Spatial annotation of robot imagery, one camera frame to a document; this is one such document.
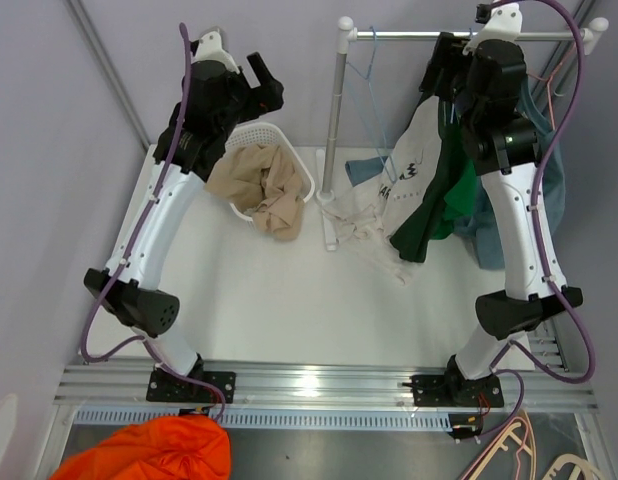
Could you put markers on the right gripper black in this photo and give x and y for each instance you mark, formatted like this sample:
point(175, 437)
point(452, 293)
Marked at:
point(447, 55)

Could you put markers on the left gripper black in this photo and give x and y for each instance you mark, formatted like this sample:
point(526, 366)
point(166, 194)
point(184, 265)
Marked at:
point(262, 99)

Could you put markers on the light blue wire hanger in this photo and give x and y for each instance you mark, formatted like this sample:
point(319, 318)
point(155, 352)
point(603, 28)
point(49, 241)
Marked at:
point(373, 124)

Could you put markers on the beige t shirt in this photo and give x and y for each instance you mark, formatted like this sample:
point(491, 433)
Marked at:
point(261, 182)

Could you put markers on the bright green t shirt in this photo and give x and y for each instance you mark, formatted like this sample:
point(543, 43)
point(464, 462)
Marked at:
point(460, 183)

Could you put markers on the dark green white t shirt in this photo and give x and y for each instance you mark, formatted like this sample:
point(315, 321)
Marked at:
point(392, 225)

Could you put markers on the blue grey t shirt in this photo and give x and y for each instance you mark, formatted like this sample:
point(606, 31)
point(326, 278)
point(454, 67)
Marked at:
point(480, 228)

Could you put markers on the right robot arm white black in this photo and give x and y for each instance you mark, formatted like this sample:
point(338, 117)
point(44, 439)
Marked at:
point(485, 87)

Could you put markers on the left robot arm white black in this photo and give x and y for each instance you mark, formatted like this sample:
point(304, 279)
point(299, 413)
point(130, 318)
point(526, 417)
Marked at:
point(215, 99)

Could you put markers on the white plastic basket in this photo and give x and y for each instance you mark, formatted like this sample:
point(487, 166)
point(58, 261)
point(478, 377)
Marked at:
point(265, 133)

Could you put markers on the metal clothes rack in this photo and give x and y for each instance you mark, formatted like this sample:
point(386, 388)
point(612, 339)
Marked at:
point(348, 34)

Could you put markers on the pile of spare hangers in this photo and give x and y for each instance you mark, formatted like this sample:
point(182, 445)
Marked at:
point(518, 440)

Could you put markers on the orange cloth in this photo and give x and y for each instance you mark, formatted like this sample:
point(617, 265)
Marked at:
point(169, 447)

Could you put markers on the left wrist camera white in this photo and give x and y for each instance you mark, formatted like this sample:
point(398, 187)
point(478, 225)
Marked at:
point(210, 46)

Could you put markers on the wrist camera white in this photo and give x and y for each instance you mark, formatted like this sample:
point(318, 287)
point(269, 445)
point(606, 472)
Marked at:
point(210, 46)
point(499, 23)

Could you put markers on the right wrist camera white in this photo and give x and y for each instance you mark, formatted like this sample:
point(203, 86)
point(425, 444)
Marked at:
point(499, 23)

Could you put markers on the pink wire hanger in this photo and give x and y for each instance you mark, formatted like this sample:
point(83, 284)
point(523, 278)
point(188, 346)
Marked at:
point(550, 84)

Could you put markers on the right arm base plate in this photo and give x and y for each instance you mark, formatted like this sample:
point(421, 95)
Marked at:
point(434, 390)

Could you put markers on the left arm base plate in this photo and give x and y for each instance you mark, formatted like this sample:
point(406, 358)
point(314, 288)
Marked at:
point(165, 388)

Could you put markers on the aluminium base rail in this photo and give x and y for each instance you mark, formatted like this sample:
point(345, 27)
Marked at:
point(288, 396)

